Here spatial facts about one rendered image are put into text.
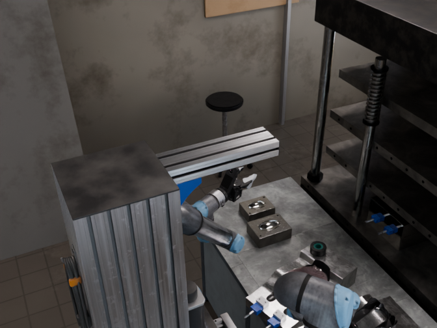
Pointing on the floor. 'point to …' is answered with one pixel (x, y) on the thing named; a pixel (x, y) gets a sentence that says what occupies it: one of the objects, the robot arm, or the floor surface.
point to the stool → (222, 99)
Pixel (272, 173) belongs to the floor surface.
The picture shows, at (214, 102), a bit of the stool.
